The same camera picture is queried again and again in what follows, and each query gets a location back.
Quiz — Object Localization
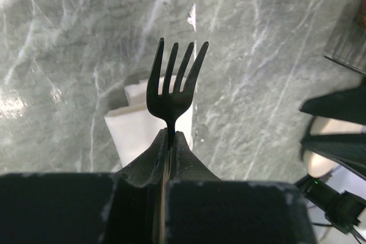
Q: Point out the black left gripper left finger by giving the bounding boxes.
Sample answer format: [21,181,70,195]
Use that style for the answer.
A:
[1,130,168,243]

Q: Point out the beige round plate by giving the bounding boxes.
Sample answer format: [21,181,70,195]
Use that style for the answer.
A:
[301,115,365,179]

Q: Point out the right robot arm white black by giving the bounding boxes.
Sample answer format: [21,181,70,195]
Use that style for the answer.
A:
[296,80,365,241]

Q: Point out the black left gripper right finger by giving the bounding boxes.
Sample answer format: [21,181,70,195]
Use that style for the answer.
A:
[164,132,317,243]

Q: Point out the black wire dish rack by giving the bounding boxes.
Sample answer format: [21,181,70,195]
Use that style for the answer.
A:
[324,0,365,76]

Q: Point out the black fork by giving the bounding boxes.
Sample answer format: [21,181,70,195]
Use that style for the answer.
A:
[146,38,209,146]

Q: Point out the white cloth napkin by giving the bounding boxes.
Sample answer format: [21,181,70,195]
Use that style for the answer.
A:
[104,75,195,168]

